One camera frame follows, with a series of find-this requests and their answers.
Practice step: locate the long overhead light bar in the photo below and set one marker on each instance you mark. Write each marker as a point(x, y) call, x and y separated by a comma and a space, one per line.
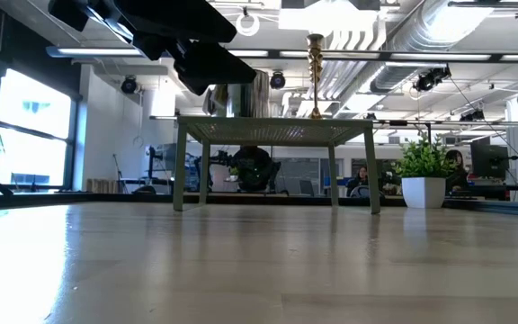
point(421, 56)

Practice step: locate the white ceiling light panel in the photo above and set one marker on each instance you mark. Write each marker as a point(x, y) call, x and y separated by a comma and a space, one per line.
point(326, 18)

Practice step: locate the person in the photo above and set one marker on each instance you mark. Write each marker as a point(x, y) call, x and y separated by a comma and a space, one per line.
point(457, 173)
point(361, 175)
point(254, 168)

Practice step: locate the black computer monitor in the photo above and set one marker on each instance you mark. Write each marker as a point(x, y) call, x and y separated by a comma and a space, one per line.
point(488, 159)

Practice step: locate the small potted plant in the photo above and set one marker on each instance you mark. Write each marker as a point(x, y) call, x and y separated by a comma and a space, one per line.
point(233, 173)

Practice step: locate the green plant in white pot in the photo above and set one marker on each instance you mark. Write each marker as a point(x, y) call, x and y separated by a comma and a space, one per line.
point(423, 191)

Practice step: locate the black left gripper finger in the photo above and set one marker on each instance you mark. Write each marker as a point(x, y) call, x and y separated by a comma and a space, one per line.
point(214, 67)
point(182, 20)

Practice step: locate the black round ceiling spotlight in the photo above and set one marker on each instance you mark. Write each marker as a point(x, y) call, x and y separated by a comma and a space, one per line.
point(128, 84)
point(278, 79)

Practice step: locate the silver ventilation duct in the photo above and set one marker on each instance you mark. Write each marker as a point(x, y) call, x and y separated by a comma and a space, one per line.
point(412, 36)

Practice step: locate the green perforated metal shelf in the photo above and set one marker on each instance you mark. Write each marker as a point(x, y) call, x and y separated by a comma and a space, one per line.
point(286, 130)

